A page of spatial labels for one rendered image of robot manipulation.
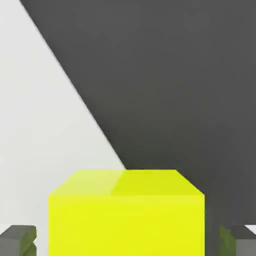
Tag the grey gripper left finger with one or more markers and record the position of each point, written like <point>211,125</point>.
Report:
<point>14,243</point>

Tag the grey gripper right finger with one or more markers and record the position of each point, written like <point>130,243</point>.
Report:
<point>240,245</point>

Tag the small yellow cube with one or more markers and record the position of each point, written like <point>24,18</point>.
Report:
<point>126,220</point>

